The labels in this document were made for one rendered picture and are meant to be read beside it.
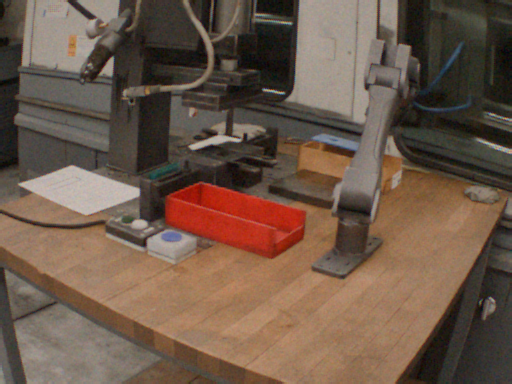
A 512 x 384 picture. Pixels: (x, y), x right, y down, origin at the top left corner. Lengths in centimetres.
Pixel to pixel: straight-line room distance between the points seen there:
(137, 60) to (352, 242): 70
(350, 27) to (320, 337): 124
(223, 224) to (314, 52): 96
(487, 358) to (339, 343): 119
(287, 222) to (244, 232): 12
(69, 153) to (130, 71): 142
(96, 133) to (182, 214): 153
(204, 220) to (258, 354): 43
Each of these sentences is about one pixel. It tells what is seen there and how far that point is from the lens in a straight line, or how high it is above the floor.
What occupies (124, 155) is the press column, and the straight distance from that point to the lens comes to 166.
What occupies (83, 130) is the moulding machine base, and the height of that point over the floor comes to 71.
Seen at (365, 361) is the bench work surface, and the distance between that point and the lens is 94.
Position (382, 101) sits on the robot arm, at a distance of 130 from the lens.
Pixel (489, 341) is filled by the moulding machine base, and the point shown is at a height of 38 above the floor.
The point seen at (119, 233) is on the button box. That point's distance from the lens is 126.
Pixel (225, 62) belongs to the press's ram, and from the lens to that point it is 148.
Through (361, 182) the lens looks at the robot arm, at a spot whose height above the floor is 105.
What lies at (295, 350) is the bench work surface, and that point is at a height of 90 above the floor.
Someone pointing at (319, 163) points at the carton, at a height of 94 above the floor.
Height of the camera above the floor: 142
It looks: 19 degrees down
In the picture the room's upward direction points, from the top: 4 degrees clockwise
